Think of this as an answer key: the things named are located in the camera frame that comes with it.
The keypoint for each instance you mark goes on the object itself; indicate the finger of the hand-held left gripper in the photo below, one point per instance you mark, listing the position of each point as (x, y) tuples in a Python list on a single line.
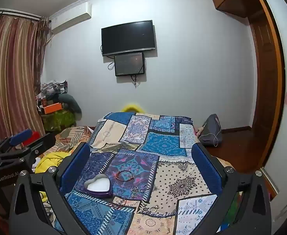
[(44, 140), (21, 136)]

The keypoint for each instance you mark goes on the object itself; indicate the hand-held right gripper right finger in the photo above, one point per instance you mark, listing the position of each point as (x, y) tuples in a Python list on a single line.
[(207, 171)]

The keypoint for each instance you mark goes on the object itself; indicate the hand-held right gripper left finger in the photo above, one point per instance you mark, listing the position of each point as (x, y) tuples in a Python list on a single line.
[(75, 170)]

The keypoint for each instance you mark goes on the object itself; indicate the silver hoop earring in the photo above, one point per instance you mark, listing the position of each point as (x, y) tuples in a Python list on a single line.
[(135, 189)]

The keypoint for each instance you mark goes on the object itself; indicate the red object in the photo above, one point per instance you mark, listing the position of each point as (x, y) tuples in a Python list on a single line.
[(34, 135)]

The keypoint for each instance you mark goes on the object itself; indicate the yellow fleece blanket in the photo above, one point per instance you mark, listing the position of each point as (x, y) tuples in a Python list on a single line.
[(49, 160)]

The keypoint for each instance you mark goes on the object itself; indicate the green patterned cloth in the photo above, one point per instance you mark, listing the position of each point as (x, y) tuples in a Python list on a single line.
[(59, 120)]

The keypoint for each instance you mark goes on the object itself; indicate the striped orange beige blanket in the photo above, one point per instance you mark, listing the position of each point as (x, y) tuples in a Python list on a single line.
[(72, 134)]

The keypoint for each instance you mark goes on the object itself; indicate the orange box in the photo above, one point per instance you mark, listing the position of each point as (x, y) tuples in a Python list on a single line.
[(52, 108)]

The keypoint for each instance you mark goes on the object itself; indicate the grey bag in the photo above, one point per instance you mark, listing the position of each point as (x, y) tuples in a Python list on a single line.
[(211, 129)]

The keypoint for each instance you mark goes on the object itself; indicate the dark green pillow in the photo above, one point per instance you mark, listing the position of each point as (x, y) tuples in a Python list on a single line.
[(71, 104)]

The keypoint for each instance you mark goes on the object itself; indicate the patchwork blanket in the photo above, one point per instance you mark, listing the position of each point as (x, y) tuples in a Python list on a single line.
[(163, 146)]

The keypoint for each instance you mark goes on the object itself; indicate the pile of clothes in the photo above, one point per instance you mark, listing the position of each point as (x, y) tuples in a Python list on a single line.
[(51, 88)]

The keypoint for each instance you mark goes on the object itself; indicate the striped red curtain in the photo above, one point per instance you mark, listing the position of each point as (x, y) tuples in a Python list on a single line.
[(13, 73)]

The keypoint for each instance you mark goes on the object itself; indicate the wooden door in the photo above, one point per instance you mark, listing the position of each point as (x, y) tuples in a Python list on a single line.
[(265, 83)]

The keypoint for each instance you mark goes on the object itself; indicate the curtain rod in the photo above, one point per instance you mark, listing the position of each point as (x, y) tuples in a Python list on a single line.
[(16, 13)]

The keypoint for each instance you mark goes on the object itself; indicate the white air conditioner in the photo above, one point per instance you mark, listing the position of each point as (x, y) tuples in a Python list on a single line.
[(71, 17)]

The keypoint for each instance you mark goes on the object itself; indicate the small black wall monitor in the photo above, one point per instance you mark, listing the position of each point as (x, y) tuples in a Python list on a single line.
[(129, 64)]

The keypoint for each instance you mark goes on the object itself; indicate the large black wall television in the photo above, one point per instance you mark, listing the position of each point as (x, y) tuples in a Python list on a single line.
[(128, 38)]

